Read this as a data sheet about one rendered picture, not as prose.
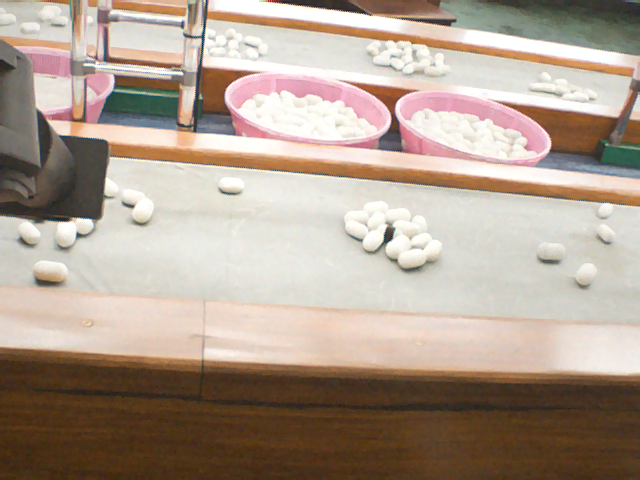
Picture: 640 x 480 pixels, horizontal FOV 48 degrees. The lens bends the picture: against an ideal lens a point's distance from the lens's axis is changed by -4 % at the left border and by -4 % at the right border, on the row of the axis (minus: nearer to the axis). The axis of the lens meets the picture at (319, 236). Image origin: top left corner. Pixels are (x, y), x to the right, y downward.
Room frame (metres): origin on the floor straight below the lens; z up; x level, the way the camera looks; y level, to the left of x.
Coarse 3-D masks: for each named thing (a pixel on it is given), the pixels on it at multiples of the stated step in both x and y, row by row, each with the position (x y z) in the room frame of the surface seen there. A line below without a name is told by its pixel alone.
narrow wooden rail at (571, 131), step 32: (160, 64) 1.18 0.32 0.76; (224, 64) 1.22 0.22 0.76; (256, 64) 1.25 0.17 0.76; (224, 96) 1.21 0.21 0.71; (384, 96) 1.27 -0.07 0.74; (480, 96) 1.31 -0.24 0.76; (512, 96) 1.35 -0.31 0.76; (544, 128) 1.33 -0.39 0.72; (576, 128) 1.35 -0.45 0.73; (608, 128) 1.36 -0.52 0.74
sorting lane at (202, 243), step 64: (192, 192) 0.81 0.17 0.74; (256, 192) 0.84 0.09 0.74; (320, 192) 0.87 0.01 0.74; (384, 192) 0.90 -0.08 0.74; (448, 192) 0.94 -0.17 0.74; (0, 256) 0.60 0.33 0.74; (64, 256) 0.62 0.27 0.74; (128, 256) 0.64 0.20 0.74; (192, 256) 0.67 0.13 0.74; (256, 256) 0.69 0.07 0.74; (320, 256) 0.72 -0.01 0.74; (384, 256) 0.74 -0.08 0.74; (448, 256) 0.77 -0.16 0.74; (512, 256) 0.80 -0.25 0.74; (576, 256) 0.83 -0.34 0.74; (576, 320) 0.68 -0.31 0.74
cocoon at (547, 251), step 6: (540, 246) 0.81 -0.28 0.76; (546, 246) 0.81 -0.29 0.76; (552, 246) 0.81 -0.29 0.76; (558, 246) 0.81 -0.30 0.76; (540, 252) 0.80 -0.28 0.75; (546, 252) 0.80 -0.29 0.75; (552, 252) 0.80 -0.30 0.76; (558, 252) 0.80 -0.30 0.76; (564, 252) 0.81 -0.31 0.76; (546, 258) 0.80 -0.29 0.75; (552, 258) 0.80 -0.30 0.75; (558, 258) 0.80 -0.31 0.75
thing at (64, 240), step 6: (60, 222) 0.66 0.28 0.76; (72, 222) 0.66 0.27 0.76; (60, 228) 0.64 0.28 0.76; (66, 228) 0.64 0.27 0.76; (72, 228) 0.65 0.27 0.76; (60, 234) 0.63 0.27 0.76; (66, 234) 0.64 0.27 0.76; (72, 234) 0.64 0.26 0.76; (60, 240) 0.63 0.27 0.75; (66, 240) 0.63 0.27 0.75; (72, 240) 0.64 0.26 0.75; (66, 246) 0.64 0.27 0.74
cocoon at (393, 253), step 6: (396, 240) 0.75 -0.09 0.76; (402, 240) 0.75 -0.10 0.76; (408, 240) 0.76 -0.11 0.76; (390, 246) 0.74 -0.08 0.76; (396, 246) 0.74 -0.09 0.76; (402, 246) 0.74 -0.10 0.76; (408, 246) 0.75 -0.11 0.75; (390, 252) 0.74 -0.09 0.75; (396, 252) 0.73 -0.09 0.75; (396, 258) 0.74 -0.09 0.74
